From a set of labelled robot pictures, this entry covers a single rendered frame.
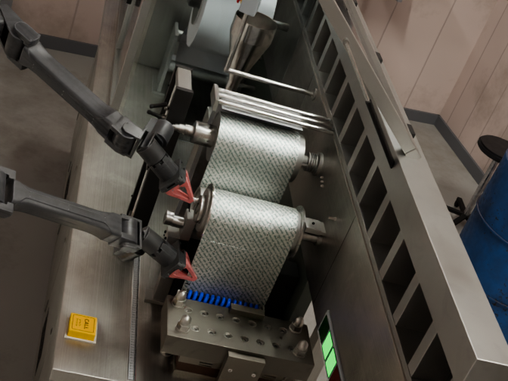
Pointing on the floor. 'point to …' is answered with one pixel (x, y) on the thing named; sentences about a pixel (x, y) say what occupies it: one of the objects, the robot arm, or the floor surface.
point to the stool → (491, 147)
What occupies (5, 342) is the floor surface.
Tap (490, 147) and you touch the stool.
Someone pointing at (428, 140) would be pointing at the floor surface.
